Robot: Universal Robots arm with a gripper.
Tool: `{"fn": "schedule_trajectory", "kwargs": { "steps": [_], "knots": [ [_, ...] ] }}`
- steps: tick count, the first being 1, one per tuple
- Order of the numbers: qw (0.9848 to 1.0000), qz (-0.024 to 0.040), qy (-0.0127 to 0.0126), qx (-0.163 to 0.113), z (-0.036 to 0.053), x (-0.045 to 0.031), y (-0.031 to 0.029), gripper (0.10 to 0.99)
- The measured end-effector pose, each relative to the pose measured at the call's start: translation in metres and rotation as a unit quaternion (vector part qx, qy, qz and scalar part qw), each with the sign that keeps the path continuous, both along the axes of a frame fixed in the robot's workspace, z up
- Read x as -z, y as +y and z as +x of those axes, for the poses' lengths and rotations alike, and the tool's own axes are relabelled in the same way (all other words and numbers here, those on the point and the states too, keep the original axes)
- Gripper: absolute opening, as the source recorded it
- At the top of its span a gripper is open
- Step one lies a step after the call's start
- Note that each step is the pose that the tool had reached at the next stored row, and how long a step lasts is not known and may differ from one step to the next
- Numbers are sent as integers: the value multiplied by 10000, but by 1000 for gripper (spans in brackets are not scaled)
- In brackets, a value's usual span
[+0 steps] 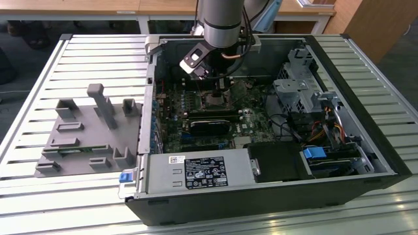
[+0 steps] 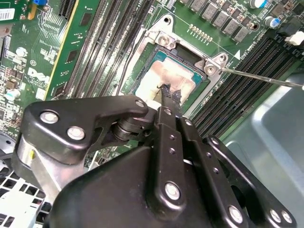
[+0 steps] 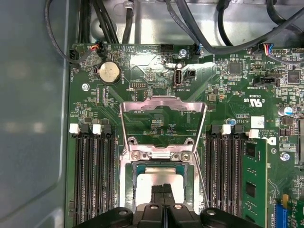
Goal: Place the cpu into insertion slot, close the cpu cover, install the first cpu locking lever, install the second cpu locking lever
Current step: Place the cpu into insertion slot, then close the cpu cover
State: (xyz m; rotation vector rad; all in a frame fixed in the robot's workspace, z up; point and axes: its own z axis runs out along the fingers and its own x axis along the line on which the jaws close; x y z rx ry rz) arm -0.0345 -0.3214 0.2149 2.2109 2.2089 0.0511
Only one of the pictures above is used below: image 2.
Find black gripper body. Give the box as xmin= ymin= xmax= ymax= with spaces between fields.
xmin=51 ymin=144 xmax=231 ymax=228

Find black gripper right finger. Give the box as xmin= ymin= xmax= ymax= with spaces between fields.
xmin=171 ymin=89 xmax=299 ymax=228

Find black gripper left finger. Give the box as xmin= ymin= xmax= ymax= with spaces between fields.
xmin=13 ymin=83 xmax=189 ymax=214

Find metal locking lever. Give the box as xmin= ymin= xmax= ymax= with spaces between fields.
xmin=115 ymin=40 xmax=136 ymax=95
xmin=219 ymin=67 xmax=304 ymax=90

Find silver CPU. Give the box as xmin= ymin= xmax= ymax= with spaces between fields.
xmin=136 ymin=52 xmax=207 ymax=105

